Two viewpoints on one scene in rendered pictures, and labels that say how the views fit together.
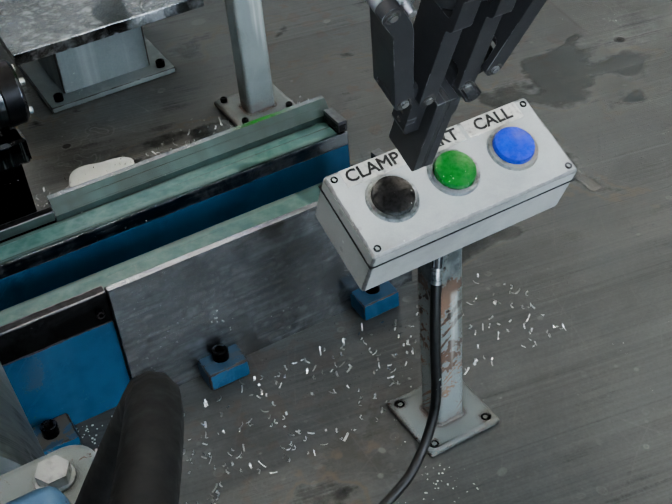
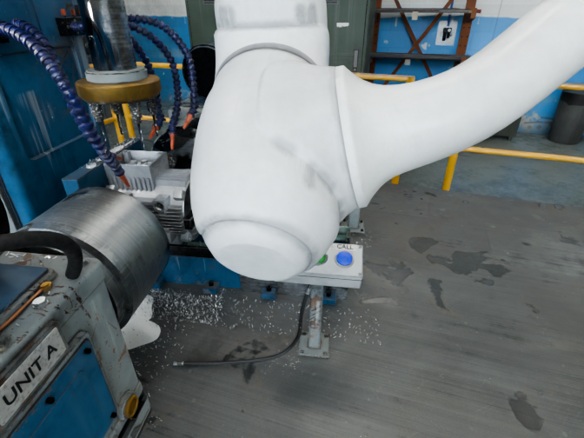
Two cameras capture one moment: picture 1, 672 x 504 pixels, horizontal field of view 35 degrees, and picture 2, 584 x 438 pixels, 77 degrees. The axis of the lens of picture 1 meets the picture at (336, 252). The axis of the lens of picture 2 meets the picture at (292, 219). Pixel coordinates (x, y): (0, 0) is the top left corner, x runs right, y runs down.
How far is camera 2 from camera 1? 38 cm
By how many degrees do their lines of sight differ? 29
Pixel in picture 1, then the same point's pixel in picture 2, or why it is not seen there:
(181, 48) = not seen: hidden behind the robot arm
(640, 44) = (509, 265)
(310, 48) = (386, 216)
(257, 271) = not seen: hidden behind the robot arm
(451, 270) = (317, 292)
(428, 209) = not seen: hidden behind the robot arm
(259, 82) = (354, 218)
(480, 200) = (319, 269)
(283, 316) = (295, 288)
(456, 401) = (316, 341)
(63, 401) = (219, 277)
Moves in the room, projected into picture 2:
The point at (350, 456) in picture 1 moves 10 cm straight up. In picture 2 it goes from (276, 339) to (275, 308)
